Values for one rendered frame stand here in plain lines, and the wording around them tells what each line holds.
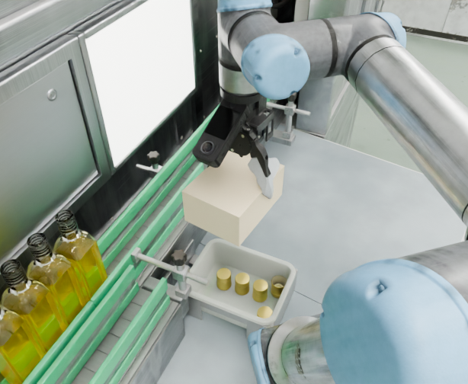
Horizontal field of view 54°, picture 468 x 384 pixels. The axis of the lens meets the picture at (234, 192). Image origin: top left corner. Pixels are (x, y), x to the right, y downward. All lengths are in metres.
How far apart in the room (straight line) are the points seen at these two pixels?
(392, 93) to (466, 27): 3.80
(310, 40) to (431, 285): 0.37
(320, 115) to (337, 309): 1.25
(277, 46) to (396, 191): 0.96
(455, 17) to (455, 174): 3.86
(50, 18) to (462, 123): 0.67
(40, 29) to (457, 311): 0.75
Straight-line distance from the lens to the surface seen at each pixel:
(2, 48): 0.82
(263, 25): 0.61
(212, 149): 0.71
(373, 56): 0.59
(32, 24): 0.86
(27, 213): 0.94
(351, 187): 1.43
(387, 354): 0.32
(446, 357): 0.32
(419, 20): 4.33
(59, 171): 0.97
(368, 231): 1.31
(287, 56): 0.56
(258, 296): 1.07
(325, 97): 1.54
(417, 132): 0.51
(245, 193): 0.80
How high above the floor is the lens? 1.68
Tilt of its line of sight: 43 degrees down
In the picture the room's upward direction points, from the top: straight up
